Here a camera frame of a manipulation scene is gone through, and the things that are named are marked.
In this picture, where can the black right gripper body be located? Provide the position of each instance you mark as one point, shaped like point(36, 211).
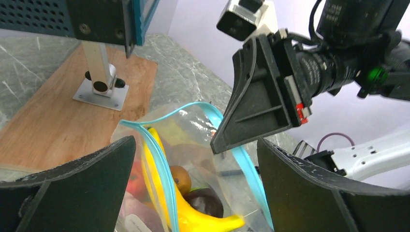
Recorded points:
point(292, 98)

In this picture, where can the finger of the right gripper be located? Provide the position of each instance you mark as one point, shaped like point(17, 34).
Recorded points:
point(256, 108)

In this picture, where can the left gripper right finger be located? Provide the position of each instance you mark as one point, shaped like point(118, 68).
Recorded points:
point(303, 197)

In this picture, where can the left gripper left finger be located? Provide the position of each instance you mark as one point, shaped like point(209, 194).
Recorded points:
point(83, 195)

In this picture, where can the red toy apple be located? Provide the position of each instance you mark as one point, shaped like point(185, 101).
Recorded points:
point(136, 184)

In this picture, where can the clear zip top bag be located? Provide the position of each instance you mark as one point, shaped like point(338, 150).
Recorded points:
point(186, 131)

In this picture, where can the dark brown toy fruit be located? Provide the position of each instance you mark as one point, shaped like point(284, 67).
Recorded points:
point(205, 200)

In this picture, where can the orange toy mango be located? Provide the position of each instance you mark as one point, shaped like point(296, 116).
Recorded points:
point(181, 178)

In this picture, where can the yellow toy banana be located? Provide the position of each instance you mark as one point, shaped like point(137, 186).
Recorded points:
point(180, 216)

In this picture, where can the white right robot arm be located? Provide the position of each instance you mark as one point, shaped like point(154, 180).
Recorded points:
point(356, 41)

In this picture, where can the wooden board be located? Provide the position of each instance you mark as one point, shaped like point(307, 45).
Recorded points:
point(52, 128)

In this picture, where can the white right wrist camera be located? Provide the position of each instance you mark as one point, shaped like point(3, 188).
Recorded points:
point(241, 19)

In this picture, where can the metal stand bracket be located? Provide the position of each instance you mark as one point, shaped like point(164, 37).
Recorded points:
point(101, 86)

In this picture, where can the dark grey network switch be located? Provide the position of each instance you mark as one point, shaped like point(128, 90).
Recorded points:
point(121, 22)

